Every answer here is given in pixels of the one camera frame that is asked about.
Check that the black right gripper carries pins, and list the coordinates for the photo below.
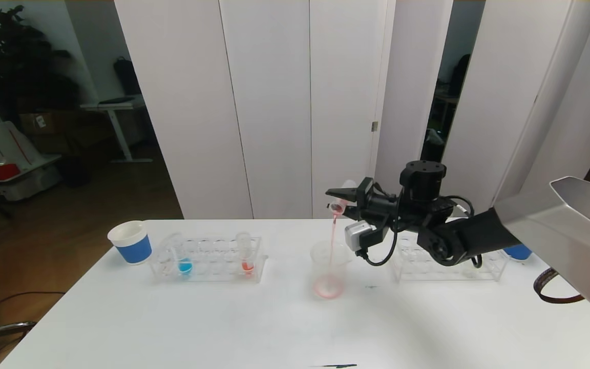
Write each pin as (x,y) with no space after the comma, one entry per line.
(364,192)

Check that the red pigment test tube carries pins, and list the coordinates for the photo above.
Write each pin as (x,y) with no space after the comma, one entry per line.
(247,266)
(337,207)

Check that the blue pigment test tube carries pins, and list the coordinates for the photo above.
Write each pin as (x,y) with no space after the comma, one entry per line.
(186,267)

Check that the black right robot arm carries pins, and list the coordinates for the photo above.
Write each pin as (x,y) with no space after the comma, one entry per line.
(479,236)

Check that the clear glass beaker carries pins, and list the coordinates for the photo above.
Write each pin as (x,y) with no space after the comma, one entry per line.
(328,287)

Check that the clear acrylic test tube rack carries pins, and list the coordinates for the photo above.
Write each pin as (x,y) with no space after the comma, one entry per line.
(213,256)
(448,273)

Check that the white angled partition panel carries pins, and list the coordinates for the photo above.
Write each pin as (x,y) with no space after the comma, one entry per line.
(407,102)

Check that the white folding partition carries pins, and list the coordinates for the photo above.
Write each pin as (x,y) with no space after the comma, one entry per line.
(264,102)
(505,102)

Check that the blue white paper cup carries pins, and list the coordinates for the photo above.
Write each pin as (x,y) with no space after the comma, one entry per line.
(518,252)
(135,251)

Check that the white background desk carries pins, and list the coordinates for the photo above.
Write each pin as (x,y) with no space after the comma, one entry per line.
(116,107)

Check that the black bag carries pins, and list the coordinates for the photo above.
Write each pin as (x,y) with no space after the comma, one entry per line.
(128,79)

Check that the cardboard box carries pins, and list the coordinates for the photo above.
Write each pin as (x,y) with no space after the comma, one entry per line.
(44,124)

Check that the white machine base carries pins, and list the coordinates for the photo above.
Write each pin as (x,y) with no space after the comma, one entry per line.
(18,154)

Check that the dark potted plant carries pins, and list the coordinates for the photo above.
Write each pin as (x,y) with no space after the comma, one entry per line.
(18,66)

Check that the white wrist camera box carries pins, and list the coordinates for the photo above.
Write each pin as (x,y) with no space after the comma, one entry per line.
(359,236)

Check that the metal chair frame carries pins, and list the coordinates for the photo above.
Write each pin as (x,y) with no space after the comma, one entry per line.
(3,330)

